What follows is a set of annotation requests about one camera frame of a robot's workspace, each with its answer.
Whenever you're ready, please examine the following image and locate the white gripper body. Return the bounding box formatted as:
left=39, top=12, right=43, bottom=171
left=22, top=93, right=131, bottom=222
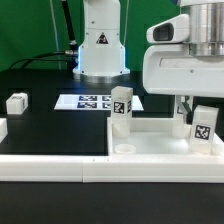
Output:
left=143, top=44, right=224, bottom=98

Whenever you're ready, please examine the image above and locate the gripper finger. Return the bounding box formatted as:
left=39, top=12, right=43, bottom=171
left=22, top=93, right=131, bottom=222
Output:
left=175, top=95, right=193, bottom=123

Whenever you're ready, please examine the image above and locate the white square table top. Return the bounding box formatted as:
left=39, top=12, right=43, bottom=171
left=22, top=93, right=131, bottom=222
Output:
left=106, top=116, right=224, bottom=158

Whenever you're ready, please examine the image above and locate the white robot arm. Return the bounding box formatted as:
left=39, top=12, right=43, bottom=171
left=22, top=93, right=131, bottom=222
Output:
left=73, top=0, right=224, bottom=98

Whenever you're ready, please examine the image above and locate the white sheet with markers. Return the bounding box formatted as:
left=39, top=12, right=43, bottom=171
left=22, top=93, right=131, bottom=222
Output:
left=54, top=94, right=145, bottom=111

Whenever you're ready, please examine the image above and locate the white U-shaped obstacle fence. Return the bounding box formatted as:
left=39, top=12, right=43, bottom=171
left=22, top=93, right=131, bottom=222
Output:
left=0, top=117, right=224, bottom=184

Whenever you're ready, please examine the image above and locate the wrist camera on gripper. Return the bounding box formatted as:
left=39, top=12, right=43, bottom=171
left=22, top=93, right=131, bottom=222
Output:
left=146, top=14, right=190, bottom=44

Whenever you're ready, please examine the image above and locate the black cable bundle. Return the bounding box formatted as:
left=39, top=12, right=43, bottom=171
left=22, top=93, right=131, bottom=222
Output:
left=8, top=0, right=80, bottom=70

